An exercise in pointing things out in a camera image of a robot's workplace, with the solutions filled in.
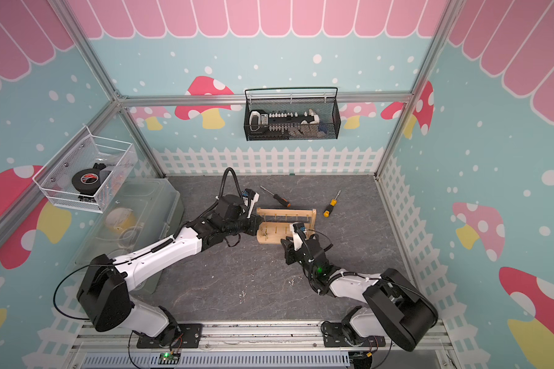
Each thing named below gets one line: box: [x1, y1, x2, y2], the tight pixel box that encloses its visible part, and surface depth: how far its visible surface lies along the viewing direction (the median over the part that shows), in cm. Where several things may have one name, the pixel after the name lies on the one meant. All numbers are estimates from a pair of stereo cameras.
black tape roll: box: [71, 168, 101, 196], surface depth 71 cm
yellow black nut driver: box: [323, 189, 342, 218], surface depth 108 cm
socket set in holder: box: [248, 109, 321, 139], surface depth 90 cm
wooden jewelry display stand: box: [256, 207, 318, 245], surface depth 87 cm
